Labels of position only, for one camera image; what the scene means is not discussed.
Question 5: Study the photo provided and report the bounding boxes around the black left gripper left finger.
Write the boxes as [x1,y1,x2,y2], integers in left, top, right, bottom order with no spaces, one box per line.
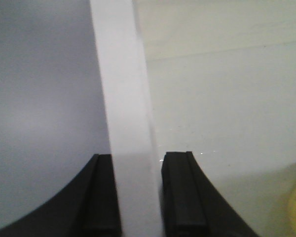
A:
[0,154,121,237]

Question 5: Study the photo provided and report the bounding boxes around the white plastic tote crate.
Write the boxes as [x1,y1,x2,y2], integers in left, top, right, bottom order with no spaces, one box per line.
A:
[91,0,296,237]

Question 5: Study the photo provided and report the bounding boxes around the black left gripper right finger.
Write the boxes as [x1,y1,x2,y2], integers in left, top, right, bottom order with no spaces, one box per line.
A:
[161,152,257,237]

